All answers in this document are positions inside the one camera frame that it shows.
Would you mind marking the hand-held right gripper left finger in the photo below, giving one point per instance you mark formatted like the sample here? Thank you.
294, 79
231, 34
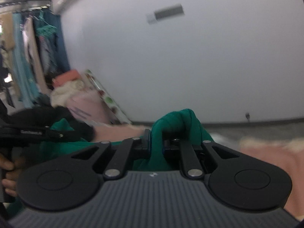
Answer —
146, 145

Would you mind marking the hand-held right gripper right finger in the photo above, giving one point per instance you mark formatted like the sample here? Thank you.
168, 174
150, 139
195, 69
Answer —
166, 151

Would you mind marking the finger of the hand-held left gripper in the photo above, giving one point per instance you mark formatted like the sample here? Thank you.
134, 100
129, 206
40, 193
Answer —
53, 134

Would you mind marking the green hoodie with cream lining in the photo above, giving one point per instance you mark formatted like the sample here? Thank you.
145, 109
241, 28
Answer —
175, 123

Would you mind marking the row of hanging clothes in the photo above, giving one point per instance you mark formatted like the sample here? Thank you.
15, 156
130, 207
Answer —
26, 59

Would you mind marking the metal clothes rack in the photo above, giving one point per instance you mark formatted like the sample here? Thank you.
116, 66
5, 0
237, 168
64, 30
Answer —
23, 3

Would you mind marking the person's left hand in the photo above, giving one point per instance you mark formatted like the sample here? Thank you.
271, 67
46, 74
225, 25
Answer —
9, 182

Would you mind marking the black jacket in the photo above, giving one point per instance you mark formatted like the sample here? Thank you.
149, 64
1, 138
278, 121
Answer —
68, 121

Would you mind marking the pink bag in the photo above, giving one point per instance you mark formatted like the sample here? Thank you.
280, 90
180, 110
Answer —
90, 106

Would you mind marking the orange folded cloth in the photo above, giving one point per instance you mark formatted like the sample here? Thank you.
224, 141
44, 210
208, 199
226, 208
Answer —
67, 77

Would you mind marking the patchwork bed blanket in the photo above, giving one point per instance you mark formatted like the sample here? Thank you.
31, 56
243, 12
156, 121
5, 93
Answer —
273, 156

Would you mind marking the wall socket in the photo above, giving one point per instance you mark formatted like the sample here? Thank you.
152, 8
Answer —
248, 116

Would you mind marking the grey and white wall panel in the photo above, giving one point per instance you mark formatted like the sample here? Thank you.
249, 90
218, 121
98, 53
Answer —
165, 13

